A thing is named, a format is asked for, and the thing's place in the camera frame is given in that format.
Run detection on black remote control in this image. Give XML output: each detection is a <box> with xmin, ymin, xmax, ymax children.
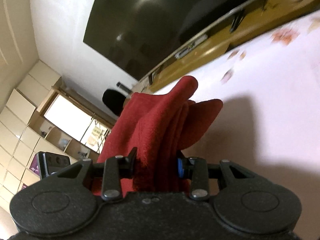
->
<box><xmin>117</xmin><ymin>82</ymin><xmax>132</xmax><ymax>94</ymax></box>

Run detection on silver set-top box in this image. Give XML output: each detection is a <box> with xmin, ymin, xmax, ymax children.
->
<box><xmin>175</xmin><ymin>34</ymin><xmax>208</xmax><ymax>59</ymax></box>

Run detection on cream wall cabinets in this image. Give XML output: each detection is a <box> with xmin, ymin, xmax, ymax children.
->
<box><xmin>1</xmin><ymin>61</ymin><xmax>115</xmax><ymax>211</ymax></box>

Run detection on bright window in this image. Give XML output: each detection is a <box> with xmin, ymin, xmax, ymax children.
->
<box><xmin>44</xmin><ymin>95</ymin><xmax>111</xmax><ymax>153</ymax></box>

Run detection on floral white bed sheet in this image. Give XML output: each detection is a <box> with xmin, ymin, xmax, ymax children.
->
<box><xmin>152</xmin><ymin>10</ymin><xmax>320</xmax><ymax>240</ymax></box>

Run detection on black flat screen television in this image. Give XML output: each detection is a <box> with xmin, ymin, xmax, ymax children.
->
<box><xmin>84</xmin><ymin>0</ymin><xmax>249</xmax><ymax>80</ymax></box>

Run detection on wooden tv stand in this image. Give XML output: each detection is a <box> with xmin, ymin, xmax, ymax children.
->
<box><xmin>132</xmin><ymin>0</ymin><xmax>319</xmax><ymax>93</ymax></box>

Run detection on black chair back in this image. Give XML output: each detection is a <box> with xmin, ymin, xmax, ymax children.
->
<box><xmin>102</xmin><ymin>89</ymin><xmax>126</xmax><ymax>116</ymax></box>

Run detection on red cloth garment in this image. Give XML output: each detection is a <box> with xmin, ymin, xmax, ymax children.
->
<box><xmin>98</xmin><ymin>76</ymin><xmax>223</xmax><ymax>194</ymax></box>

